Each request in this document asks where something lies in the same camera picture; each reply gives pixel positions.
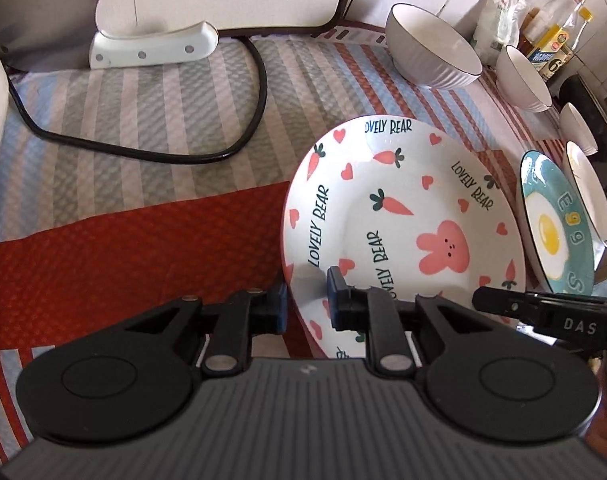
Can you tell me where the yellow label oil bottle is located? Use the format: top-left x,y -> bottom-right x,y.
526,0 -> 589,81

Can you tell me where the black wok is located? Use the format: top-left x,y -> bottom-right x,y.
557,74 -> 607,161

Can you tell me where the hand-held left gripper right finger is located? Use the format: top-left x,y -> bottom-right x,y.
327,266 -> 477,376

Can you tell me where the white bunny carrot plate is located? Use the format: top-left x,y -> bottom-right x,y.
282,115 -> 528,359

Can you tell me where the white handled cleaver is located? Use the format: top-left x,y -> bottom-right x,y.
0,0 -> 219,72

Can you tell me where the striped table mat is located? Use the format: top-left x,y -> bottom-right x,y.
0,20 -> 607,461

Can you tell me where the teal fried egg plate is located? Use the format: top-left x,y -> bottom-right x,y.
519,151 -> 597,295

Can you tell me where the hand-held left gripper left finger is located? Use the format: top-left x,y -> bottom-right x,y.
123,282 -> 289,379

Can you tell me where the plain white plate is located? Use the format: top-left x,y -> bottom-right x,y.
565,140 -> 607,249

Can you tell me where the black power cable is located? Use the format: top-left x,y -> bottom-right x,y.
6,35 -> 269,165

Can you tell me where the white ribbed bowl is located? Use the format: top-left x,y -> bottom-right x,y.
496,44 -> 554,114
386,2 -> 484,91
558,102 -> 599,157

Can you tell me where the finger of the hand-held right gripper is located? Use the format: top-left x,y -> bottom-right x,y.
472,286 -> 539,319

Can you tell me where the cream label bottle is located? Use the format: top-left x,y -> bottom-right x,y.
546,6 -> 595,83

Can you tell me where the brown glass bottle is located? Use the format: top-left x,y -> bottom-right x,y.
519,6 -> 543,58

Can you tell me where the white plastic bag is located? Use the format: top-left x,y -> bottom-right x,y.
472,0 -> 529,67

